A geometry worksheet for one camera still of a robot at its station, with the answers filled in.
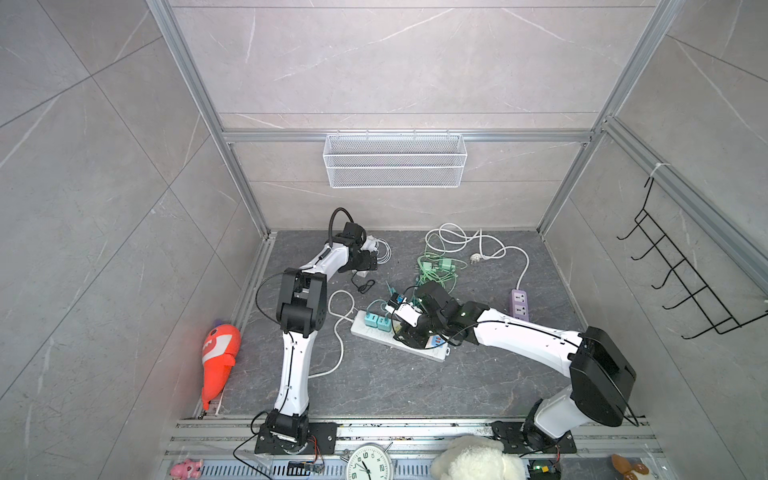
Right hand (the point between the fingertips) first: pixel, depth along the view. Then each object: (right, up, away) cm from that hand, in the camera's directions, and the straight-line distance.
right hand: (399, 327), depth 82 cm
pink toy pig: (-49, -29, -15) cm, 59 cm away
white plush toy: (+14, -18, -28) cm, 36 cm away
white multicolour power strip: (+11, -7, +4) cm, 14 cm away
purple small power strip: (+40, +4, +15) cm, 43 cm away
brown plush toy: (+54, -30, -14) cm, 63 cm away
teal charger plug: (-8, +1, +5) cm, 10 cm away
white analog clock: (-7, -28, -15) cm, 32 cm away
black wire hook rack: (+65, +8, -22) cm, 69 cm away
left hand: (-12, +19, +25) cm, 33 cm away
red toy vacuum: (-51, -6, +1) cm, 51 cm away
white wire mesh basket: (-1, +53, +19) cm, 56 cm away
